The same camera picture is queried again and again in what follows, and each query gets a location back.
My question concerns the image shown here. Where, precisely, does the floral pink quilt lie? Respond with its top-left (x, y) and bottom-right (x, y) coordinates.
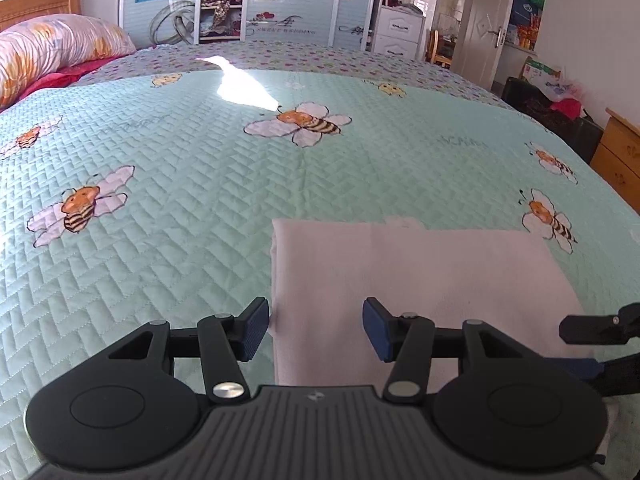
top-left (0, 13), bottom-right (137, 109)

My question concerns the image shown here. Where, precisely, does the green quilted bee bed cover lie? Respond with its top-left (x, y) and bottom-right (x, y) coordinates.
top-left (0, 69), bottom-right (640, 463)

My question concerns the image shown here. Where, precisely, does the wooden chair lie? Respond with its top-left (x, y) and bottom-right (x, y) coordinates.
top-left (427, 30), bottom-right (457, 68)

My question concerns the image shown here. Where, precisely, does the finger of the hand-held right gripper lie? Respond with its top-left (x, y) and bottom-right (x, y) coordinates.
top-left (559, 302), bottom-right (640, 346)
top-left (544, 345), bottom-right (640, 397)

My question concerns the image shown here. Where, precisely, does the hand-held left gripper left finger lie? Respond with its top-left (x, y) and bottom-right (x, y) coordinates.
top-left (108, 296), bottom-right (271, 405)

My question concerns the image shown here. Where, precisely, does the green white carton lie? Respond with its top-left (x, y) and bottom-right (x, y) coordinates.
top-left (520, 56), bottom-right (561, 86)

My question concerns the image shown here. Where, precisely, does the wooden headboard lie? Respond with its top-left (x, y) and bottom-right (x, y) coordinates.
top-left (0, 0), bottom-right (82, 33)

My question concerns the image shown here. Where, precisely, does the white blue floral t-shirt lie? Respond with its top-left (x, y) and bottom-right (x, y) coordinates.
top-left (269, 216), bottom-right (597, 386)

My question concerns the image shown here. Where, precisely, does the pink cloth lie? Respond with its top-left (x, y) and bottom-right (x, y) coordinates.
top-left (550, 98), bottom-right (585, 121)

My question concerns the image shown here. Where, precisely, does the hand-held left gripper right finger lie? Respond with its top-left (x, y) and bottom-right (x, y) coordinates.
top-left (362, 297), bottom-right (527, 403)

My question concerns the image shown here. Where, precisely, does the frog heart printed blanket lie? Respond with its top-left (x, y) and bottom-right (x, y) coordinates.
top-left (80, 40), bottom-right (516, 111)

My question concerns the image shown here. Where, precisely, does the patterned clothes pile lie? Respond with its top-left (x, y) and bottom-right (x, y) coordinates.
top-left (199, 0), bottom-right (245, 40)

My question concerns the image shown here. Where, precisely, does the pile of colourful packets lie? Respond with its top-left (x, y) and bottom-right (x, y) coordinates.
top-left (507, 0), bottom-right (550, 51)

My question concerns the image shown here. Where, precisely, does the white plastic bag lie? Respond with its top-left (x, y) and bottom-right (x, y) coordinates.
top-left (542, 67), bottom-right (583, 103)

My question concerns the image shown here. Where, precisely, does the white door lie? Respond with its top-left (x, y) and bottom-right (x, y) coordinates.
top-left (450, 0), bottom-right (521, 90)

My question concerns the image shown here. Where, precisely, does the dark patterned cloth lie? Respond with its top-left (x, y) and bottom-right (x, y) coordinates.
top-left (522, 94), bottom-right (556, 118)

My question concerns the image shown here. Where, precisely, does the wooden desk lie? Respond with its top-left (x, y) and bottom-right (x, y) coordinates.
top-left (590, 107), bottom-right (640, 206)

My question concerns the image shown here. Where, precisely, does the white drawer cabinet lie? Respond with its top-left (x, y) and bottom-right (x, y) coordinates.
top-left (372, 5), bottom-right (427, 60)

